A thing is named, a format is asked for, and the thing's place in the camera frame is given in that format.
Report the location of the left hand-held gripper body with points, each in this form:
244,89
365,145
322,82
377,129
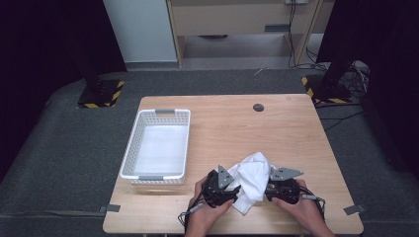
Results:
215,191

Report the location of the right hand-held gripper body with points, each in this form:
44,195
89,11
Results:
283,189

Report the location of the white printed t-shirt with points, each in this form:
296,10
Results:
252,184

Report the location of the white plastic basket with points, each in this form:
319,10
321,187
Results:
131,154

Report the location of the person's left hand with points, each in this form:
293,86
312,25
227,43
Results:
207,217

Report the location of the person's right hand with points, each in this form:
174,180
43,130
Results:
303,210

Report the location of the grey tape piece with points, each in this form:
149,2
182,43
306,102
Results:
355,209
112,208

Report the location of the black stand with striped base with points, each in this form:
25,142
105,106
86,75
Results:
329,90
99,94

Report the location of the small thin metal piece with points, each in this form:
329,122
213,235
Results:
260,71

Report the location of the light wooden desk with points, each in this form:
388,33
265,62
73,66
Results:
230,18

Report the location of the white panel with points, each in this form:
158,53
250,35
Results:
141,29

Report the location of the dark curtain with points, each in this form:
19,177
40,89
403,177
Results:
388,33

